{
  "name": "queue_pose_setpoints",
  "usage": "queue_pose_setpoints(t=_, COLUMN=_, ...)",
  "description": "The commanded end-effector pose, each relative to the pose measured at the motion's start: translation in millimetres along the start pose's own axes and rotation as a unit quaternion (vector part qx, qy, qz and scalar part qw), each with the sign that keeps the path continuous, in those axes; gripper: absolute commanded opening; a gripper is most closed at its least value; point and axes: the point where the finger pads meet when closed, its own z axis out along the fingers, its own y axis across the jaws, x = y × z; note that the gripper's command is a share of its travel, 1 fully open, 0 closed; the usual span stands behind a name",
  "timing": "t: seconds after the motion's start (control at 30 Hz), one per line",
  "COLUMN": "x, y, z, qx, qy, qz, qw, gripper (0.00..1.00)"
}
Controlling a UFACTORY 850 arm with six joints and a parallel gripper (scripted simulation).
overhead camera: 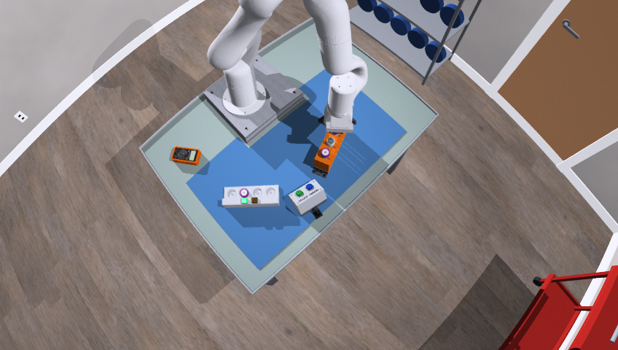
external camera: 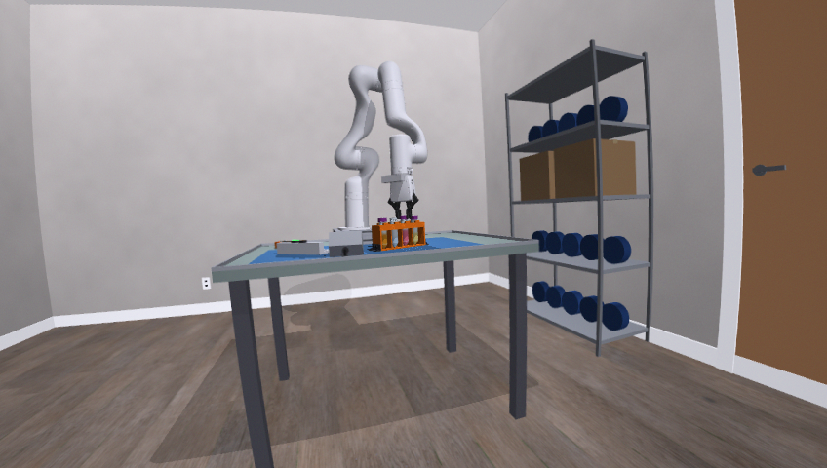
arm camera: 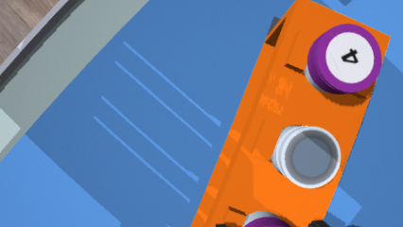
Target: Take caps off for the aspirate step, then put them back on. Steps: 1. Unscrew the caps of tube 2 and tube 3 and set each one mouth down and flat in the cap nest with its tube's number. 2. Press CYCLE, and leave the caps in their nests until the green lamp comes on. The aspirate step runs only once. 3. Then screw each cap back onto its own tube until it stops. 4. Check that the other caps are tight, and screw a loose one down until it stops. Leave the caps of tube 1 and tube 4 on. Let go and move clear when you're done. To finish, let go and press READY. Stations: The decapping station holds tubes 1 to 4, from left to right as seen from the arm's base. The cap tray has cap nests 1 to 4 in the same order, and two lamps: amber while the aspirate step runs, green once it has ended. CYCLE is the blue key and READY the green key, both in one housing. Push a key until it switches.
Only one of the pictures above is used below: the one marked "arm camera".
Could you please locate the purple screw cap with white disc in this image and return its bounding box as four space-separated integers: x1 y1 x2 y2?
244 217 291 227

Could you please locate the orange tube rack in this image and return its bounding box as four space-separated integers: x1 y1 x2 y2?
191 0 390 227

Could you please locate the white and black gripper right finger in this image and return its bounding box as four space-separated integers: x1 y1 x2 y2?
307 220 330 227

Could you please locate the blue flat mat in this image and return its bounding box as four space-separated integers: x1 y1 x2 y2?
0 0 403 227

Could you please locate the purple screw cap with number 4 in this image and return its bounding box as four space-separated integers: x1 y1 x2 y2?
307 24 382 95

